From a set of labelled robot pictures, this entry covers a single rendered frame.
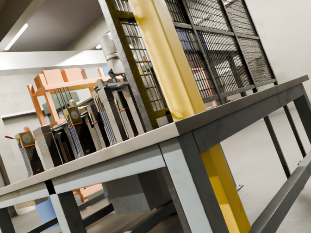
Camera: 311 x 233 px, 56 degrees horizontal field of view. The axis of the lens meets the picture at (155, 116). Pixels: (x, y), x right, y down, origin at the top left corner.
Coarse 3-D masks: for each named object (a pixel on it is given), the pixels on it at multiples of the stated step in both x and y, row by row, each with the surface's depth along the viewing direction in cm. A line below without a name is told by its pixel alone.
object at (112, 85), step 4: (108, 84) 145; (112, 84) 147; (116, 84) 149; (120, 84) 151; (124, 84) 161; (128, 84) 165; (112, 88) 160; (116, 88) 163; (120, 88) 166; (96, 92) 150
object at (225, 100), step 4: (228, 56) 193; (228, 60) 194; (232, 60) 194; (212, 64) 166; (216, 72) 166; (220, 84) 166; (220, 88) 165; (244, 92) 192; (244, 96) 192; (224, 100) 165
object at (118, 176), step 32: (288, 96) 169; (224, 128) 105; (128, 160) 99; (160, 160) 90; (192, 160) 86; (32, 192) 149; (64, 192) 136; (128, 192) 140; (160, 192) 141; (192, 192) 84; (288, 192) 131; (0, 224) 189; (64, 224) 135; (192, 224) 87; (224, 224) 87; (256, 224) 110
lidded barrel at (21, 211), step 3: (15, 207) 660; (27, 207) 659; (30, 207) 662; (33, 207) 669; (18, 210) 657; (21, 210) 655; (24, 210) 655; (27, 210) 657; (30, 210) 661; (18, 213) 659; (21, 213) 655; (24, 213) 655
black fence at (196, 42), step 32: (192, 0) 167; (224, 0) 214; (128, 32) 109; (192, 32) 153; (224, 32) 189; (256, 32) 253; (128, 64) 101; (192, 64) 140; (224, 64) 173; (256, 64) 224; (160, 96) 111; (224, 96) 156
